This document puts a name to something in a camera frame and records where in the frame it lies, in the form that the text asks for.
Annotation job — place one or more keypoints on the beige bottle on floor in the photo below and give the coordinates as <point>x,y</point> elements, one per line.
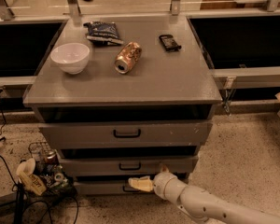
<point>32,182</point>

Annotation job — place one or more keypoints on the white bowl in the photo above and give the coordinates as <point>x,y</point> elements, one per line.
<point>71,58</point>

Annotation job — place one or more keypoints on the crushed copper soda can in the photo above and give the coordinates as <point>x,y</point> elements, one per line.
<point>128,57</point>

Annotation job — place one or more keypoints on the grey drawer cabinet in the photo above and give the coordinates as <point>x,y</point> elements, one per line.
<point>163,86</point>

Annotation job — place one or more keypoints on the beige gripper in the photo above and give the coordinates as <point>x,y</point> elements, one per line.
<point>160,181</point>

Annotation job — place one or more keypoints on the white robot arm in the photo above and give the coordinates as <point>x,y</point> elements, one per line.
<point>197,203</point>

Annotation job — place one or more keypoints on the wire basket with jars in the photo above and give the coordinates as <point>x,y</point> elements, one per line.
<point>46,163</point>

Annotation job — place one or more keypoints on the grey top drawer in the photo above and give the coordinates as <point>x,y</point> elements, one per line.
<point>126,134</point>

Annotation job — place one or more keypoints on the grey drawer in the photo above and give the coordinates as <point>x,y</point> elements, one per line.
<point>127,160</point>
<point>99,188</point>
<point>126,134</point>

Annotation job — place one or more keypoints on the black snack bar packet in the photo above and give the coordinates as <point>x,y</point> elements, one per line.
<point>169,43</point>

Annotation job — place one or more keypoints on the grey bottom drawer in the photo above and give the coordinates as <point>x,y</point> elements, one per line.
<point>99,188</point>

